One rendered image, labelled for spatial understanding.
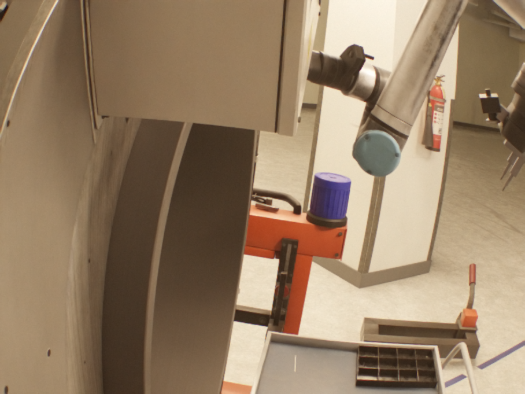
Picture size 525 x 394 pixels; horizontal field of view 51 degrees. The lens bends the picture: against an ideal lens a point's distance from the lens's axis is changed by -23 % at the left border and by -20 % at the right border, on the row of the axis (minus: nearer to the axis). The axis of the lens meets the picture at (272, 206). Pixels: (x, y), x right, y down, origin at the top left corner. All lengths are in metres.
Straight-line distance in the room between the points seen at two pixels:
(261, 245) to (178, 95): 1.64
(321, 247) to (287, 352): 0.37
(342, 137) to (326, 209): 2.29
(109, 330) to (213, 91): 0.26
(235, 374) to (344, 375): 1.27
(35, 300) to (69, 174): 0.11
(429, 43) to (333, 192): 0.92
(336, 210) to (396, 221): 2.24
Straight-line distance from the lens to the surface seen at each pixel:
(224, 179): 1.33
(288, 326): 2.18
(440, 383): 1.78
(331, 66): 1.30
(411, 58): 1.24
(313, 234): 2.06
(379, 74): 1.36
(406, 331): 3.44
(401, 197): 4.23
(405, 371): 1.84
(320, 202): 2.04
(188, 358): 1.37
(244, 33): 0.42
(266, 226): 2.06
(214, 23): 0.42
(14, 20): 0.40
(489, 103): 0.82
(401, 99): 1.24
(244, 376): 3.01
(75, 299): 0.52
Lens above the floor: 1.56
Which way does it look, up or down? 16 degrees down
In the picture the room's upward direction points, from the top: 8 degrees clockwise
